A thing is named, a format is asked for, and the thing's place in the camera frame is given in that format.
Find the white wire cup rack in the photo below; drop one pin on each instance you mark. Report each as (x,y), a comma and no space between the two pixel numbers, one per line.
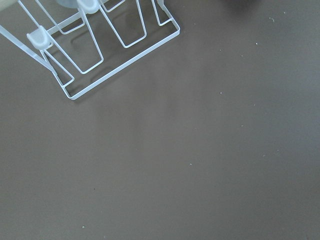
(83,43)

